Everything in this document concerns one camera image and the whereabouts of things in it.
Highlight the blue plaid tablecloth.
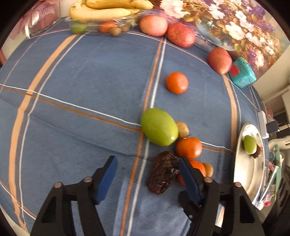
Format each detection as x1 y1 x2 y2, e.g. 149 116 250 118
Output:
0 14 270 236

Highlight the yellow banana bunch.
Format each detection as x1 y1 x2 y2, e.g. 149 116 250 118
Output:
69 0 155 23

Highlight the clear plastic fruit tray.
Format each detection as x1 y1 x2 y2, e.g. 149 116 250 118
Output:
65 15 141 37

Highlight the white wooden furniture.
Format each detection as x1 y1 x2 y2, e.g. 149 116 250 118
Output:
259 84 290 114

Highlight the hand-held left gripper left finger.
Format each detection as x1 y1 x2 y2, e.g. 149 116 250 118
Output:
30 155 118 236

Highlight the brown longan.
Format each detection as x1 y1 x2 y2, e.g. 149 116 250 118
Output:
202 163 214 178
176 121 190 139

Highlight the small green jujube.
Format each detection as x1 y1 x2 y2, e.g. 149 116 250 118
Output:
243 135 258 155

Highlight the dark wrinkled dried date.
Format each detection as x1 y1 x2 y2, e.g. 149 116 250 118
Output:
147 151 181 195

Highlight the green tray fruit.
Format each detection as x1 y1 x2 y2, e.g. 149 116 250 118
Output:
71 22 88 34

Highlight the red apple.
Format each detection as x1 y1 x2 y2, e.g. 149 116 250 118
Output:
166 22 196 48
139 15 168 37
208 47 233 75

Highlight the white power strip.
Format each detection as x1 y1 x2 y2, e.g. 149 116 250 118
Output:
257 110 270 139

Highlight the white chair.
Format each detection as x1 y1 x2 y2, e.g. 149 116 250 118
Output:
268 136 290 160

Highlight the round metal plate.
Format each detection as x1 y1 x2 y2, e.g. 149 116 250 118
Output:
233 122 266 200

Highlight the small tray tangerine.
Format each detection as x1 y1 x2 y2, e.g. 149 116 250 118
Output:
99 21 117 33

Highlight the flower painting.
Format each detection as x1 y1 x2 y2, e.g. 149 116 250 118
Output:
159 0 286 76

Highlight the round brown dried date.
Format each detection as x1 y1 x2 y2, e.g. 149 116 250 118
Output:
252 145 262 159

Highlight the teal toy box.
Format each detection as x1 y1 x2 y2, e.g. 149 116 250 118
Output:
227 57 257 89

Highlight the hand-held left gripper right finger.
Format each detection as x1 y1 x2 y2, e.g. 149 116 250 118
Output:
178 156 265 236

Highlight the large green jujube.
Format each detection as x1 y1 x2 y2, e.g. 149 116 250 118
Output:
140 108 179 147

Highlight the orange tangerine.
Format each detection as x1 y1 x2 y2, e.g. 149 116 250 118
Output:
166 72 189 94
178 160 207 186
175 137 203 160

